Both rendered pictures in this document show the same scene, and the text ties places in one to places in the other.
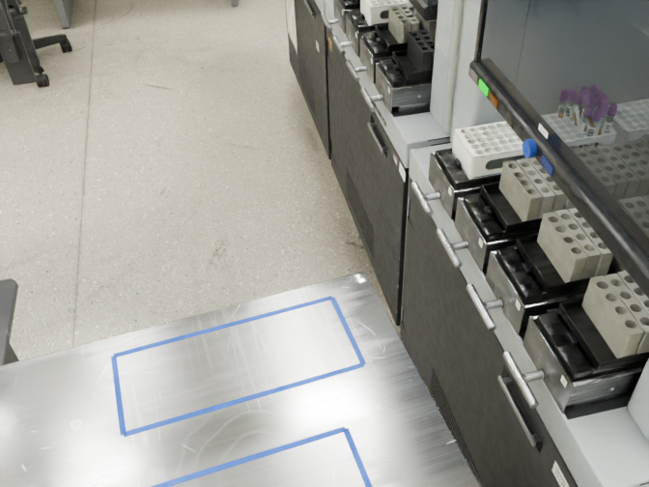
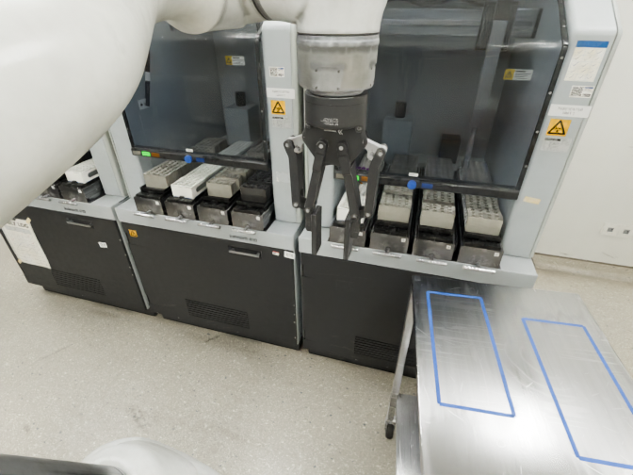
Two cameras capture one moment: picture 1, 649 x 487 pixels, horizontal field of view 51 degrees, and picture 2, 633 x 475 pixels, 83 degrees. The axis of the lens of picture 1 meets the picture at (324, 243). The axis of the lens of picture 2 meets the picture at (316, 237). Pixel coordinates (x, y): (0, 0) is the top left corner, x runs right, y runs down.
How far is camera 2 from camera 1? 1.05 m
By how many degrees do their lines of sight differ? 50
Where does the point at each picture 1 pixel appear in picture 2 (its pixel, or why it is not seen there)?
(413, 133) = (287, 231)
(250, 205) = (118, 375)
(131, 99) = not seen: outside the picture
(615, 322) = (492, 222)
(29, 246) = not seen: outside the picture
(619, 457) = (522, 266)
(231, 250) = (145, 407)
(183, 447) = (528, 386)
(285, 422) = (515, 337)
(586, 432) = (508, 267)
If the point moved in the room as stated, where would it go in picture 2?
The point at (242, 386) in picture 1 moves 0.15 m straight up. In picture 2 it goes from (484, 346) to (502, 298)
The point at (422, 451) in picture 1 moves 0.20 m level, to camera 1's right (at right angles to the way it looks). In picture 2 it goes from (539, 300) to (539, 260)
